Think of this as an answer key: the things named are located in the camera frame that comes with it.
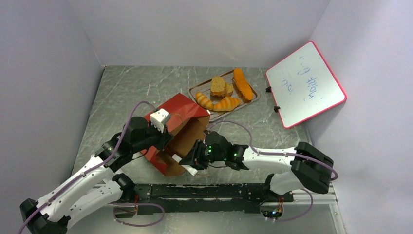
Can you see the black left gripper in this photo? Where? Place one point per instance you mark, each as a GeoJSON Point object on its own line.
{"type": "Point", "coordinates": [164, 138]}

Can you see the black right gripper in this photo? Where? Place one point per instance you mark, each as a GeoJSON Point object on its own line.
{"type": "Point", "coordinates": [195, 156]}

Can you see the metal tongs white handle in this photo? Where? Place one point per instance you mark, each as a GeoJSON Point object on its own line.
{"type": "Point", "coordinates": [188, 168]}

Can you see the red paper bag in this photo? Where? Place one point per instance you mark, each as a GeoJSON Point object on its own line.
{"type": "Point", "coordinates": [187, 124]}

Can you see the fake croissant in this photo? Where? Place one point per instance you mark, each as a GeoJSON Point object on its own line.
{"type": "Point", "coordinates": [227, 104]}

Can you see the small striped fake bread roll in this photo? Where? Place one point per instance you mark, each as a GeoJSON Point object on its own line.
{"type": "Point", "coordinates": [204, 101]}

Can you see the round fake bread slice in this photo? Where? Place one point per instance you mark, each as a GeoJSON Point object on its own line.
{"type": "Point", "coordinates": [229, 89]}

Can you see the fake bread piece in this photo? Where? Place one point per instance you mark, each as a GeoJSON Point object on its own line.
{"type": "Point", "coordinates": [218, 87]}

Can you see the long orange fake bread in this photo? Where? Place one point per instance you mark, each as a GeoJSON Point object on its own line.
{"type": "Point", "coordinates": [242, 84]}

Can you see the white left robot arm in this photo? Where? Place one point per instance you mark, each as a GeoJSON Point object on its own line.
{"type": "Point", "coordinates": [100, 181]}

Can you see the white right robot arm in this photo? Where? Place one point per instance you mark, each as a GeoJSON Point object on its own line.
{"type": "Point", "coordinates": [300, 167]}

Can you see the silver metal tray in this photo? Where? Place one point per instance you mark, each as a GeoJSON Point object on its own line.
{"type": "Point", "coordinates": [204, 87]}

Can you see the pink framed whiteboard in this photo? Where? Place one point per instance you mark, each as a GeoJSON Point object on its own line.
{"type": "Point", "coordinates": [303, 85]}

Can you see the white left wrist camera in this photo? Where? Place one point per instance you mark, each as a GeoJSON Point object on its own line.
{"type": "Point", "coordinates": [159, 119]}

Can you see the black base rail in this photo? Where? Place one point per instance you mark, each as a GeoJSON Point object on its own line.
{"type": "Point", "coordinates": [191, 198]}

